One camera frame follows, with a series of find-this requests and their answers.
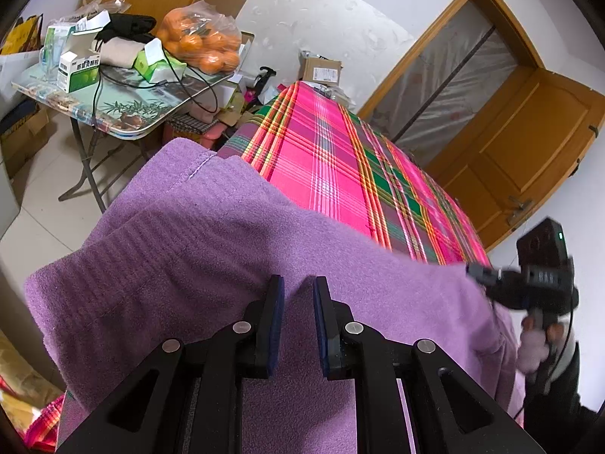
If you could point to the bag of oranges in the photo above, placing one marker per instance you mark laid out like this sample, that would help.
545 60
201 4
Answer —
203 42

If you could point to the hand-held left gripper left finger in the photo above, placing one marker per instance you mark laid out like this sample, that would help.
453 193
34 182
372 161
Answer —
276 326

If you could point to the green tissue pack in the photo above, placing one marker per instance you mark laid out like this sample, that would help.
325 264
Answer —
158 64

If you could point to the green white medicine box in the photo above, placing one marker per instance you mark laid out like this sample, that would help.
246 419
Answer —
78 73

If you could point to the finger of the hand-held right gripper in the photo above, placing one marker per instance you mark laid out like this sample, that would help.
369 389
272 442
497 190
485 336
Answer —
484 274

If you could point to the brown cardboard box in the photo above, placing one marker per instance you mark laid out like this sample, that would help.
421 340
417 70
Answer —
321 68

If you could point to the beige cloth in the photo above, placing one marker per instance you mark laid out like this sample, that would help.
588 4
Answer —
120 54

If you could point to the large cardboard box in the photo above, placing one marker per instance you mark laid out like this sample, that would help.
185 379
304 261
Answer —
21 137

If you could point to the grey plastic curtain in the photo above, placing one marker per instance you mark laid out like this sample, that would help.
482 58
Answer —
449 75

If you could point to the purple fleece sweater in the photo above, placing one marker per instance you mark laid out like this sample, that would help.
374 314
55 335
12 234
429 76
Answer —
236 246

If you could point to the wooden door frame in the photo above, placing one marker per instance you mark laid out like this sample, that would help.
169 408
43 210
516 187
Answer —
501 4

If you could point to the yellow bag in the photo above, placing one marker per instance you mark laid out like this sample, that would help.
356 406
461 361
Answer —
21 38

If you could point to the person's right forearm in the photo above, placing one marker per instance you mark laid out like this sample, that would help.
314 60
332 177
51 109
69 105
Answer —
567 388

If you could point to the pink green plaid bed sheet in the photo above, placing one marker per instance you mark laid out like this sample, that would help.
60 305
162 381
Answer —
331 161

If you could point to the wooden door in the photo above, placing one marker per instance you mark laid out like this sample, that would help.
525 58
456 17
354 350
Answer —
524 151

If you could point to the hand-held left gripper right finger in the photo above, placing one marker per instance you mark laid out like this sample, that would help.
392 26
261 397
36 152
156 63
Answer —
321 328

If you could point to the folding table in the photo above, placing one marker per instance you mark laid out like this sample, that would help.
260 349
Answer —
137 108

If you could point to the person's right hand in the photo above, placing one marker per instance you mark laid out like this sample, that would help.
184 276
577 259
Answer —
531 350

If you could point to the black cloth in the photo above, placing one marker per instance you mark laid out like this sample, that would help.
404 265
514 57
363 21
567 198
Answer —
125 26

